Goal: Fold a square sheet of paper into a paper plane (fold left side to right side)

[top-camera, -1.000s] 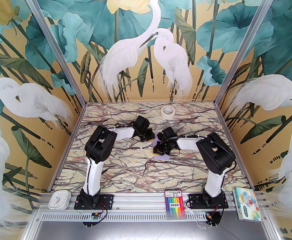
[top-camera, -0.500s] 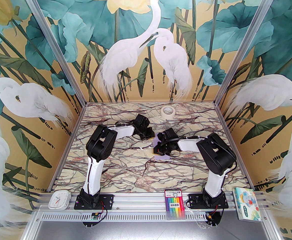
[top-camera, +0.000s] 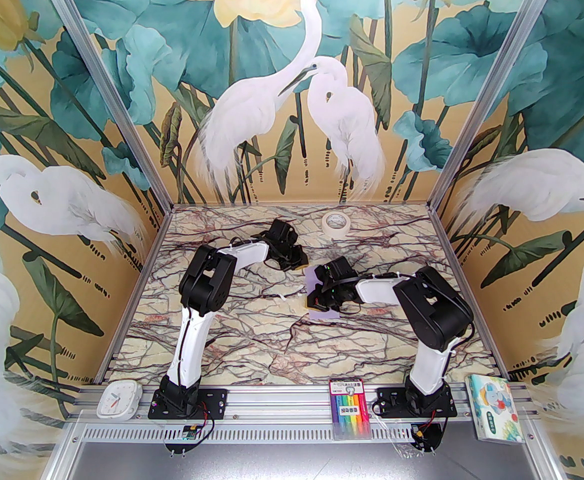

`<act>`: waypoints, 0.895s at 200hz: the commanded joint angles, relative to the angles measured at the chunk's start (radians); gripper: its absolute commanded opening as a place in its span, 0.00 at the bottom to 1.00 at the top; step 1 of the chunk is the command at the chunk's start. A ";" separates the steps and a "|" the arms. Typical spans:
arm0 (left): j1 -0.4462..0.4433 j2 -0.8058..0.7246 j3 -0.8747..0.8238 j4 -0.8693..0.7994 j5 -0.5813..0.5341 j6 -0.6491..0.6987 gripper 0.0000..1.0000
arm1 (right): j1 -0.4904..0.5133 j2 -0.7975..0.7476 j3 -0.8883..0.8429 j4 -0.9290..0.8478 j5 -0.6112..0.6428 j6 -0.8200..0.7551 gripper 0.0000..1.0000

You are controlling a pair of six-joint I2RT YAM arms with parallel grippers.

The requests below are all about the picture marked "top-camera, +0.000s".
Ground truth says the lilac paper sheet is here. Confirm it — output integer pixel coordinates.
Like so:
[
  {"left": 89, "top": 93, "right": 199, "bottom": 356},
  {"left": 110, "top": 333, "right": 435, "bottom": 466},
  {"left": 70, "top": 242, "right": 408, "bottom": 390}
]
[{"left": 304, "top": 267, "right": 341, "bottom": 322}]

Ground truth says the white square alarm clock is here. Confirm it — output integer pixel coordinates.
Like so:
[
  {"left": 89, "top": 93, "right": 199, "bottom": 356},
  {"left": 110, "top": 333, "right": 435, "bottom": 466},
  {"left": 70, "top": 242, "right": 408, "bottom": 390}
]
[{"left": 97, "top": 380, "right": 144, "bottom": 421}]

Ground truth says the white masking tape roll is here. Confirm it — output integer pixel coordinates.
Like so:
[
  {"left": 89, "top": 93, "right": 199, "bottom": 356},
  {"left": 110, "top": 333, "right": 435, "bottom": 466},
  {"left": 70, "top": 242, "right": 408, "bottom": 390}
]
[{"left": 321, "top": 212, "right": 351, "bottom": 240}]

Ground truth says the coloured marker pen pack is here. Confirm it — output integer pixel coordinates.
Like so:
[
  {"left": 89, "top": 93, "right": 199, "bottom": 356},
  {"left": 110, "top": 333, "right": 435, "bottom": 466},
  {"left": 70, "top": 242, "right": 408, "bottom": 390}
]
[{"left": 328, "top": 377, "right": 373, "bottom": 441}]

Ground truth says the cartoon printed tissue pack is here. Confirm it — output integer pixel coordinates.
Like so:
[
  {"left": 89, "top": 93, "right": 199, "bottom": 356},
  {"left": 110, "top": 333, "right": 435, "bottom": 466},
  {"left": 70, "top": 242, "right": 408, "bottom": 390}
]
[{"left": 466, "top": 374, "right": 525, "bottom": 445}]

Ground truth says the aluminium frame rail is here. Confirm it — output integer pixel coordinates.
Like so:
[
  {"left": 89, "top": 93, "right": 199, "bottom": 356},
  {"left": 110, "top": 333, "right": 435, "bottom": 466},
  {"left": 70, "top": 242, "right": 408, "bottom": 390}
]
[{"left": 74, "top": 382, "right": 540, "bottom": 423}]

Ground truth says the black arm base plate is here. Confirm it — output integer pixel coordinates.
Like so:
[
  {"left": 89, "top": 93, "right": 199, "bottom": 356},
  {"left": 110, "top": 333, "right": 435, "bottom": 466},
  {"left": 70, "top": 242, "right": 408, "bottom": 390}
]
[
  {"left": 376, "top": 387, "right": 457, "bottom": 419},
  {"left": 148, "top": 387, "right": 228, "bottom": 420}
]

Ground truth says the aluminium table side rail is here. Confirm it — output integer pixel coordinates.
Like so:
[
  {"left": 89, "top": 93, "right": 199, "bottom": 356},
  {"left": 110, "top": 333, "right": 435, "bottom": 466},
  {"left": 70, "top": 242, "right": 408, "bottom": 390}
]
[
  {"left": 429, "top": 208, "right": 510, "bottom": 381},
  {"left": 94, "top": 208, "right": 175, "bottom": 384}
]

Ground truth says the perforated metal cable tray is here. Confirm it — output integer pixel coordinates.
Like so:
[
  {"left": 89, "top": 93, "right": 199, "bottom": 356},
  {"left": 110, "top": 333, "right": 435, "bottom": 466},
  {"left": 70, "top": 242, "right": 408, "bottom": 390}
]
[{"left": 69, "top": 420, "right": 478, "bottom": 444}]

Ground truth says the black mounting bracket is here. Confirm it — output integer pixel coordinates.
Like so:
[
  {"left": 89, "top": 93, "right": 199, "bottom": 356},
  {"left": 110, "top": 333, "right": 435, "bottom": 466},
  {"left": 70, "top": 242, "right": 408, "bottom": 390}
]
[{"left": 406, "top": 420, "right": 445, "bottom": 455}]

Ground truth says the aluminium frame post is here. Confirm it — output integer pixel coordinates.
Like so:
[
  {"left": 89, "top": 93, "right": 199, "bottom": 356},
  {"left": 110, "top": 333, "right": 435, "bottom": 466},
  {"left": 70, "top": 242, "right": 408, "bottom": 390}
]
[
  {"left": 429, "top": 0, "right": 562, "bottom": 211},
  {"left": 37, "top": 0, "right": 175, "bottom": 209}
]

